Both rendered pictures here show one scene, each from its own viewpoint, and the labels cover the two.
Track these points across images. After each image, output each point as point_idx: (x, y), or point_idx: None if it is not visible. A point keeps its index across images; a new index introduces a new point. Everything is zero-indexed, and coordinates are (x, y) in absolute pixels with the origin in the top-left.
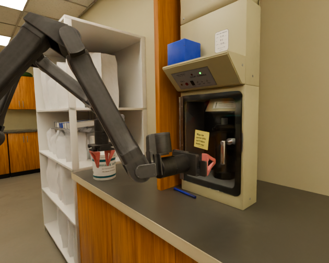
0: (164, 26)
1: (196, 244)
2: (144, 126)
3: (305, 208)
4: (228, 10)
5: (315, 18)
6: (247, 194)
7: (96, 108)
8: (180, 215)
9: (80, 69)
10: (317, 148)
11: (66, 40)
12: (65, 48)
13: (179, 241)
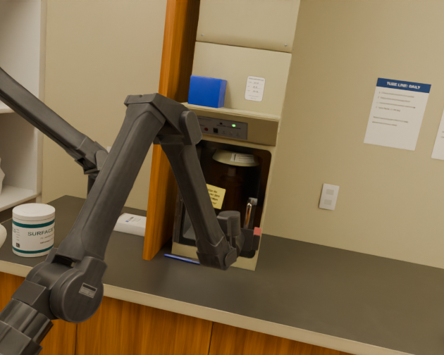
0: (175, 38)
1: (249, 315)
2: (39, 140)
3: (296, 258)
4: (269, 57)
5: (316, 63)
6: (257, 254)
7: (197, 199)
8: (207, 289)
9: (188, 157)
10: (298, 196)
11: (190, 129)
12: (177, 134)
13: (230, 315)
